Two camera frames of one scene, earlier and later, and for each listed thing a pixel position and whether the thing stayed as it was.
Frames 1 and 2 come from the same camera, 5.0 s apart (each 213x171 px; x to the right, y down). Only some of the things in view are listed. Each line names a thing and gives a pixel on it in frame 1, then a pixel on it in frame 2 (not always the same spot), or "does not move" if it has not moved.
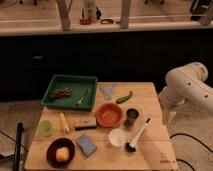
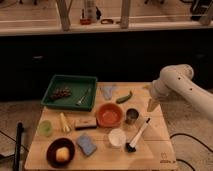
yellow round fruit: (62, 154) does not move
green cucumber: (124, 98) does not move
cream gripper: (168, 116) -> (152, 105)
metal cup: (131, 114) does not move
